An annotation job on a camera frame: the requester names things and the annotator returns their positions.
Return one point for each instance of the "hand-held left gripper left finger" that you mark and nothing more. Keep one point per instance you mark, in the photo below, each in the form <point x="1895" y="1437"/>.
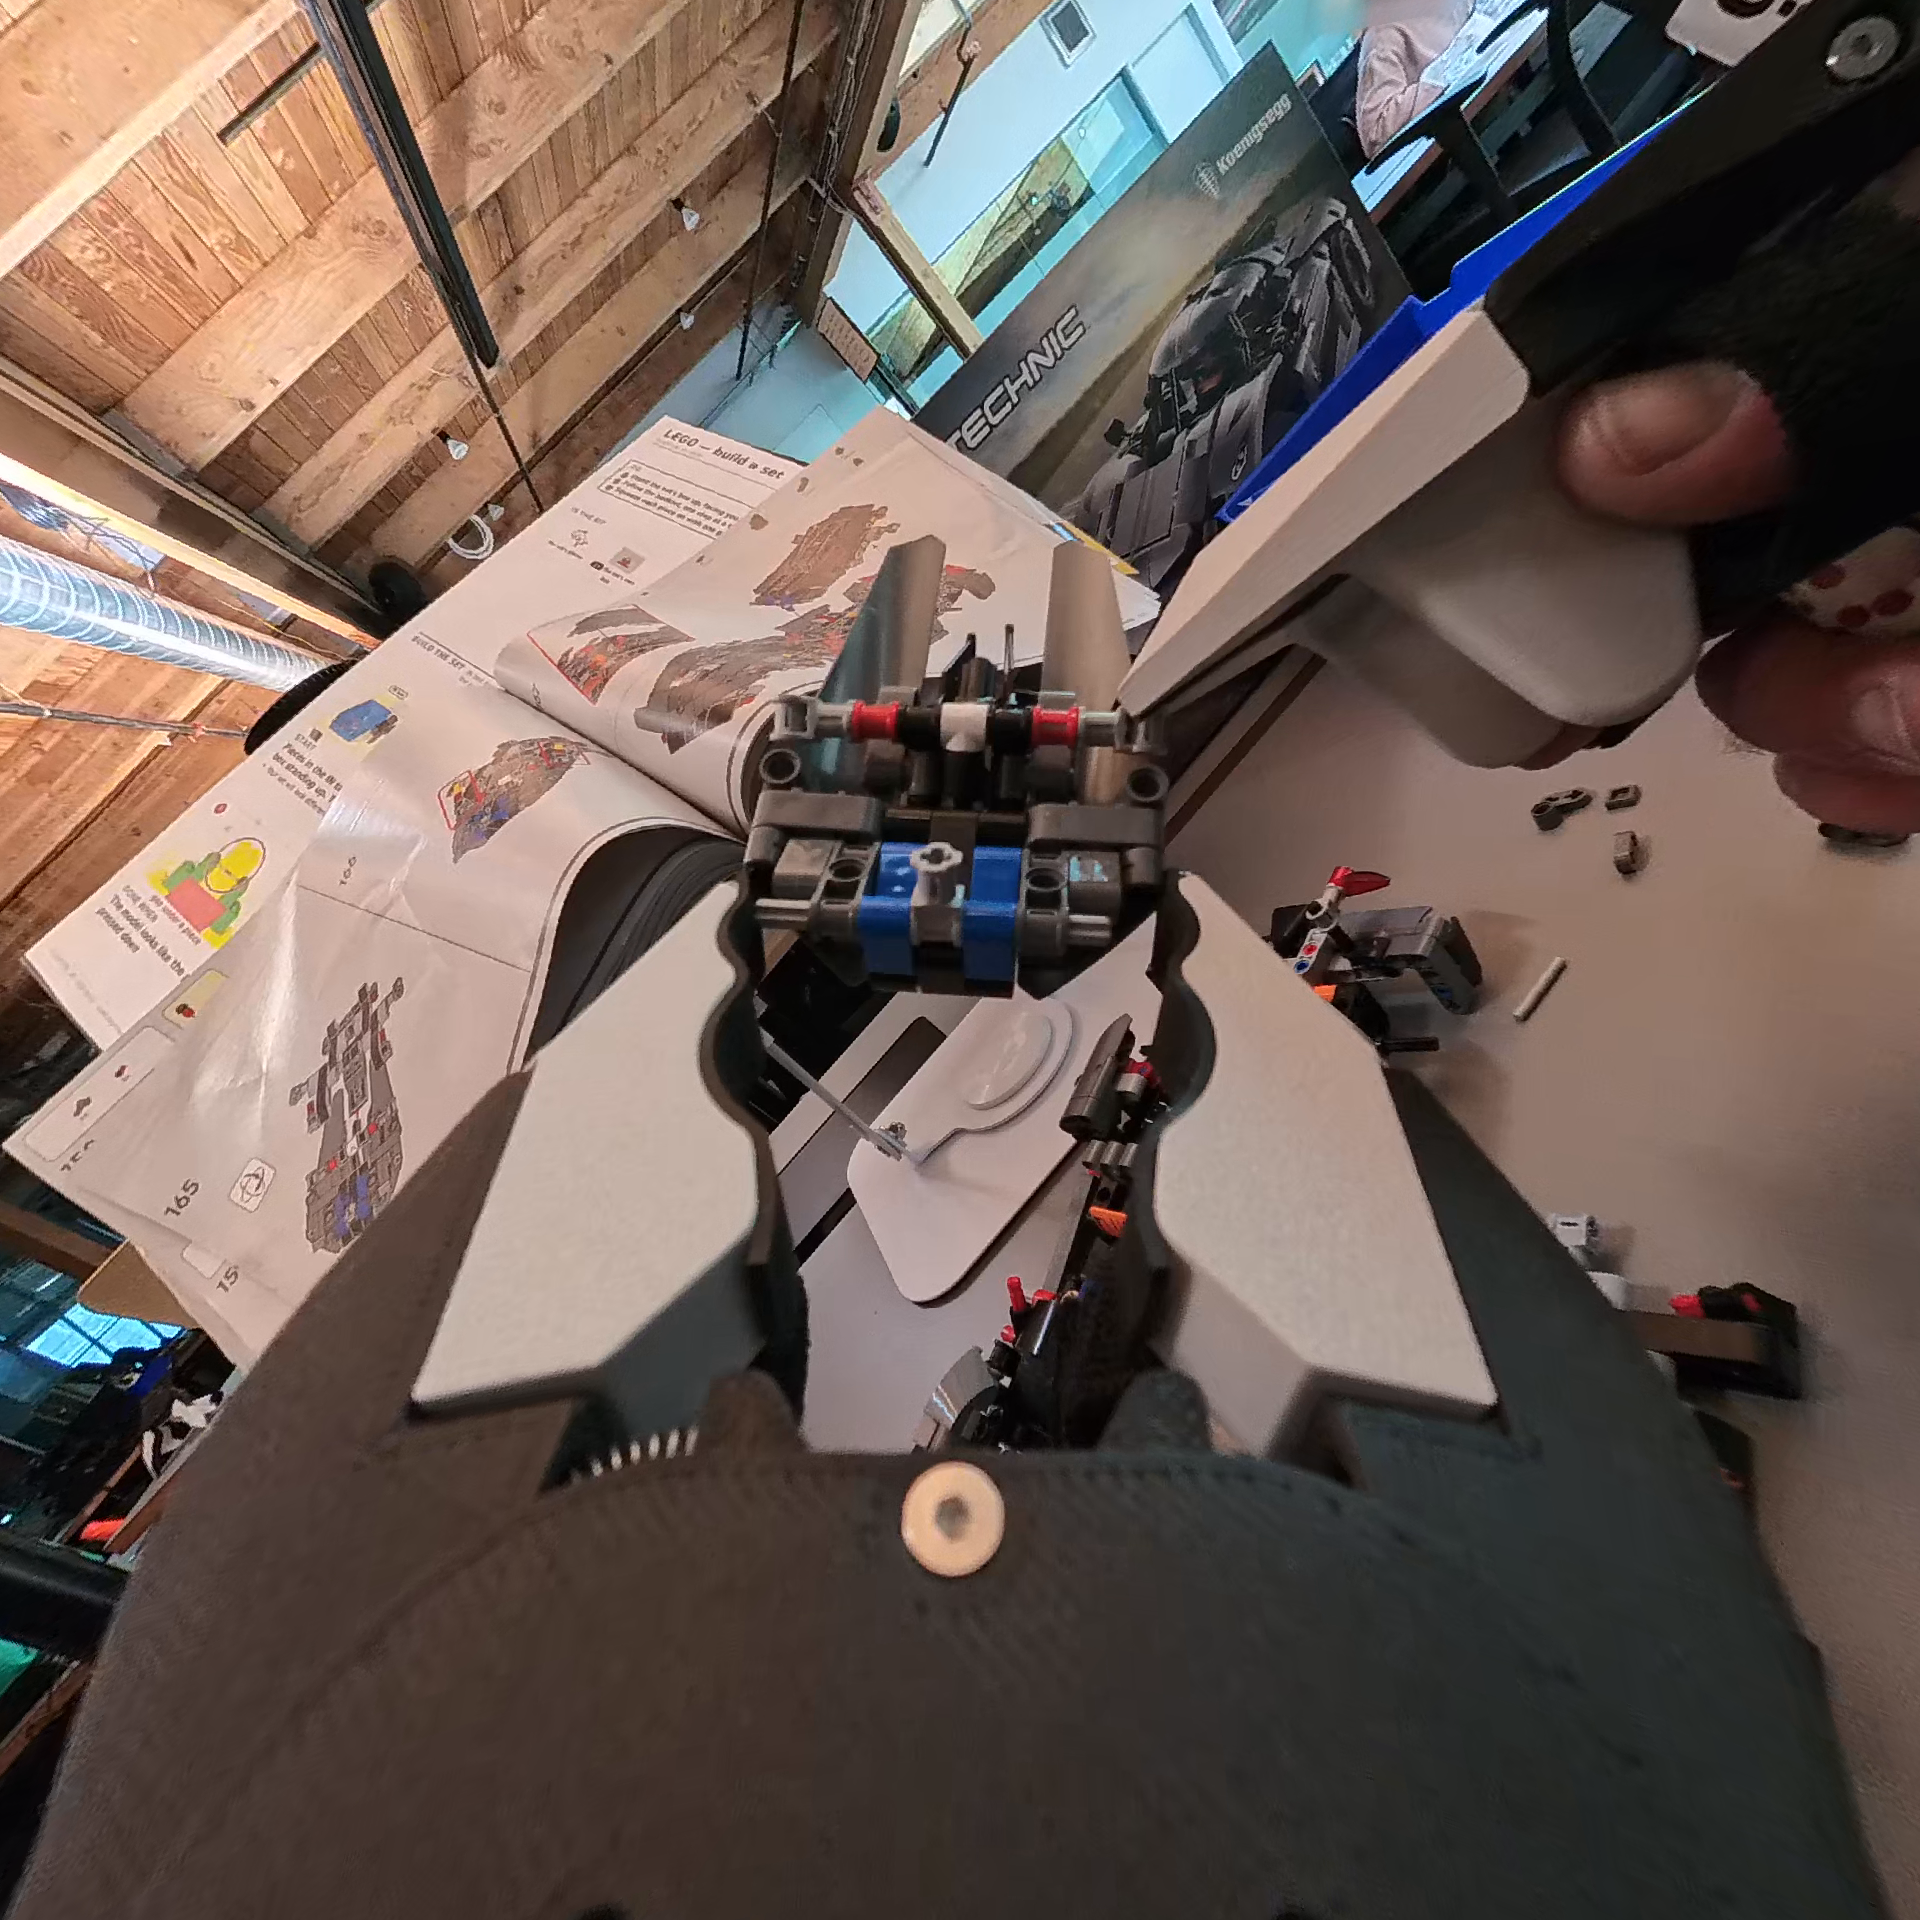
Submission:
<point x="630" y="1200"/>

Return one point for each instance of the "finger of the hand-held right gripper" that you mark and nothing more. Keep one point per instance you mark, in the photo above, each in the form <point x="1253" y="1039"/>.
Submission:
<point x="1349" y="510"/>

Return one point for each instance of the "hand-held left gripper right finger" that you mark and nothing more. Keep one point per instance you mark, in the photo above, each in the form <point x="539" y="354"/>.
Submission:
<point x="1306" y="1186"/>

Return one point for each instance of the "black lego car chassis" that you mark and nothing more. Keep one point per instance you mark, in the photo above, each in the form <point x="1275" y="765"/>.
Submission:
<point x="1080" y="1319"/>

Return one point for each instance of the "blue grey lego sub-assembly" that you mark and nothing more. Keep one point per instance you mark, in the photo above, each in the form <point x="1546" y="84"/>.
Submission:
<point x="946" y="839"/>

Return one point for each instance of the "small grey lego assembly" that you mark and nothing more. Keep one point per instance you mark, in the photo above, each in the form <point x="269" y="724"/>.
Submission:
<point x="1403" y="954"/>

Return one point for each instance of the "dark lego set box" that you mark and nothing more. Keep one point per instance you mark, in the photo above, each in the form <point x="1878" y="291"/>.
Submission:
<point x="1141" y="300"/>

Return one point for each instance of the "white lego axle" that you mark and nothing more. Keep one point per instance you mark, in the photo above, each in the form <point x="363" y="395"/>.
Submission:
<point x="1539" y="988"/>

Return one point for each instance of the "open lego instruction booklet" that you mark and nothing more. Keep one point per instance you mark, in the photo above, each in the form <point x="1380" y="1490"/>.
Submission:
<point x="452" y="931"/>

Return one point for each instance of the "dark grey lego connector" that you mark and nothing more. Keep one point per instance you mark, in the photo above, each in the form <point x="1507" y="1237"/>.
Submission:
<point x="1559" y="806"/>

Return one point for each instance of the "black red lego assembly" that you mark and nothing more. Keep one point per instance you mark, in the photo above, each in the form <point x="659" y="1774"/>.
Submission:
<point x="1710" y="1328"/>

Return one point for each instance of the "person's right hand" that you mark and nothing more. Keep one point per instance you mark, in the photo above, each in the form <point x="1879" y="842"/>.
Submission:
<point x="1664" y="451"/>

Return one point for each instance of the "blue plastic bin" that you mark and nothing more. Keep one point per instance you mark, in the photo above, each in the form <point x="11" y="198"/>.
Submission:
<point x="1349" y="405"/>

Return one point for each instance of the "printed instruction sheet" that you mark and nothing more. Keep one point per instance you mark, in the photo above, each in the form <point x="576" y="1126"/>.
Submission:
<point x="166" y="901"/>

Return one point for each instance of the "silver ventilation duct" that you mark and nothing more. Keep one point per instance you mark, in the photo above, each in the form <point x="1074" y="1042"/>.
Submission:
<point x="136" y="616"/>

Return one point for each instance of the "black ceiling rail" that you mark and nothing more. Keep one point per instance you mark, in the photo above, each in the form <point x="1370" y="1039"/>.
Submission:
<point x="405" y="166"/>

